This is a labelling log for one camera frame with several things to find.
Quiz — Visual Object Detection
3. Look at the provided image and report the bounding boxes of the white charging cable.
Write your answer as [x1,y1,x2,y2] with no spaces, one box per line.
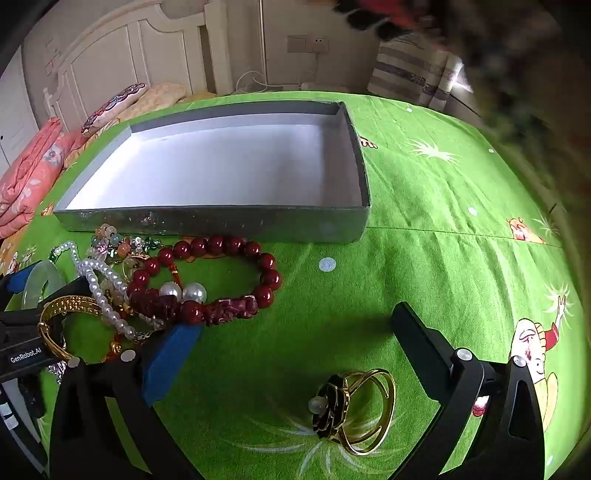
[235,51,320,93]

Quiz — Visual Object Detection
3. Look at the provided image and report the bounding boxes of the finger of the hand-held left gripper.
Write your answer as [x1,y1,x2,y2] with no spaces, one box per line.
[0,263,45,297]
[0,281,101,321]

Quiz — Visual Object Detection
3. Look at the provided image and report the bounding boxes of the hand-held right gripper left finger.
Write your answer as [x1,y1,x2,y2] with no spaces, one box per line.
[48,323,205,480]

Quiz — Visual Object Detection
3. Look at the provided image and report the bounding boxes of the embroidered pillow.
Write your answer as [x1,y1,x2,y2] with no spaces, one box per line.
[81,83,148,137]

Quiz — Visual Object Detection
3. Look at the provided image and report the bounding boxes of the white wooden headboard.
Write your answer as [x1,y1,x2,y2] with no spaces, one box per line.
[23,0,232,134]

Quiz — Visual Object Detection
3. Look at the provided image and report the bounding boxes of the red string bracelet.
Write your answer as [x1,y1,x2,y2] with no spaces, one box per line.
[102,330,127,365]

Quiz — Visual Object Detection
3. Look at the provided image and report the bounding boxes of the yellow pillow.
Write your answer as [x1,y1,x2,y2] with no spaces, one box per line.
[65,83,191,167]

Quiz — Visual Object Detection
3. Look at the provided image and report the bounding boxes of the striped print curtain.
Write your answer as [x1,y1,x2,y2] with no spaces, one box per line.
[369,34,468,112]

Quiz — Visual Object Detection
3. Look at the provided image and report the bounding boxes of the black flower gold ring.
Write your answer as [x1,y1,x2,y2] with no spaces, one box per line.
[308,368,398,457]

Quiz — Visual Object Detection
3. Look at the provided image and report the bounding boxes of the gold bangle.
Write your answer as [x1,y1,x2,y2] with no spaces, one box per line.
[37,295,105,363]

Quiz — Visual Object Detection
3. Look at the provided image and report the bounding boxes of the green cartoon print bedsheet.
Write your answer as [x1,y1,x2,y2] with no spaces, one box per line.
[0,90,583,480]

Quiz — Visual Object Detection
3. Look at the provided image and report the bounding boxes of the multicolour stone bead bracelet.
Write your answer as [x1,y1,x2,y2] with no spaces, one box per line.
[85,224,162,265]

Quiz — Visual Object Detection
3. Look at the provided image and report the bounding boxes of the white pearl necklace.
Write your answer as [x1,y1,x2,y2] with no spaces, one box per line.
[48,240,162,343]

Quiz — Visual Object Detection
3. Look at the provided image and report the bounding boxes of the pink floral quilt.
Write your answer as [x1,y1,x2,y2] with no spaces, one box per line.
[0,117,86,238]

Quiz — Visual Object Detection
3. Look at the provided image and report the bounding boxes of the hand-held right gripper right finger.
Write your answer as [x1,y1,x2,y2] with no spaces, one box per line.
[390,301,549,480]

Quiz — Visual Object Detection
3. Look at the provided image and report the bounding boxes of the grey jewellery tray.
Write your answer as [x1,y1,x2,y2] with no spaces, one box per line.
[53,100,372,244]

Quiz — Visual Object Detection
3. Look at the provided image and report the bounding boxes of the white lamp pole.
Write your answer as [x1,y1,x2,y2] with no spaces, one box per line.
[256,0,267,86]

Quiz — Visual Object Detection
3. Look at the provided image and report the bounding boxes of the dark red bead bracelet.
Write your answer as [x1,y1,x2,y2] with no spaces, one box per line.
[127,235,282,326]

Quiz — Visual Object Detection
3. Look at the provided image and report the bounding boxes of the pale green jade bangle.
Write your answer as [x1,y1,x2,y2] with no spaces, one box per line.
[21,261,65,310]

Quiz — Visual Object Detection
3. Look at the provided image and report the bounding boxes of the wall socket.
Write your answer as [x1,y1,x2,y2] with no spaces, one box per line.
[287,34,331,53]

